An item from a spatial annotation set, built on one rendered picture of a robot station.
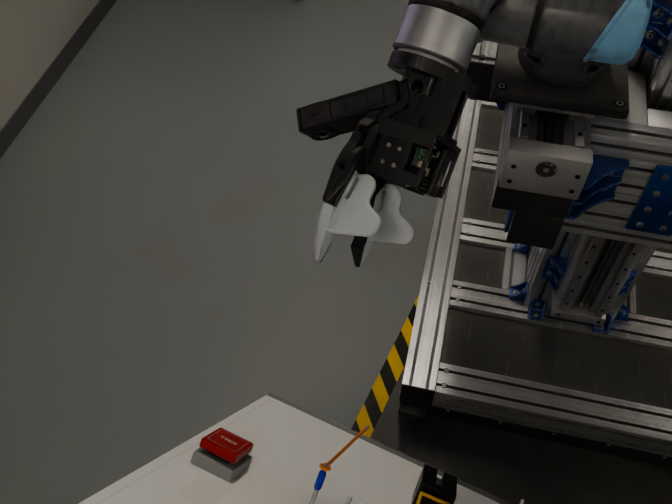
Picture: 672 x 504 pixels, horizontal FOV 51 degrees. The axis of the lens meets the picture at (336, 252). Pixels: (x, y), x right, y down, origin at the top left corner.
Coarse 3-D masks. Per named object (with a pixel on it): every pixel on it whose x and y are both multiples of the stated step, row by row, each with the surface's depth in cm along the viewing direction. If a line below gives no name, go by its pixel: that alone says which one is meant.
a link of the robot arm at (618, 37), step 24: (552, 0) 70; (576, 0) 70; (600, 0) 69; (624, 0) 69; (648, 0) 69; (552, 24) 70; (576, 24) 70; (600, 24) 69; (624, 24) 69; (528, 48) 75; (552, 48) 73; (576, 48) 72; (600, 48) 70; (624, 48) 70
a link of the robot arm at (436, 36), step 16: (416, 16) 63; (432, 16) 63; (448, 16) 62; (400, 32) 65; (416, 32) 63; (432, 32) 63; (448, 32) 63; (464, 32) 63; (480, 32) 65; (400, 48) 65; (416, 48) 63; (432, 48) 63; (448, 48) 63; (464, 48) 64; (448, 64) 64; (464, 64) 65
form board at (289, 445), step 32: (256, 416) 104; (288, 416) 108; (192, 448) 88; (256, 448) 94; (288, 448) 97; (320, 448) 101; (352, 448) 105; (128, 480) 76; (160, 480) 78; (192, 480) 80; (224, 480) 83; (256, 480) 85; (288, 480) 88; (352, 480) 94; (384, 480) 98; (416, 480) 101
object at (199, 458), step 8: (200, 448) 85; (192, 456) 84; (200, 456) 83; (208, 456) 84; (248, 456) 87; (200, 464) 83; (208, 464) 83; (216, 464) 83; (224, 464) 83; (232, 464) 84; (240, 464) 84; (248, 464) 87; (216, 472) 83; (224, 472) 82; (232, 472) 82; (240, 472) 85
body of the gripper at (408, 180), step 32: (416, 64) 63; (416, 96) 65; (448, 96) 63; (384, 128) 64; (416, 128) 63; (448, 128) 64; (384, 160) 65; (416, 160) 64; (448, 160) 67; (416, 192) 69
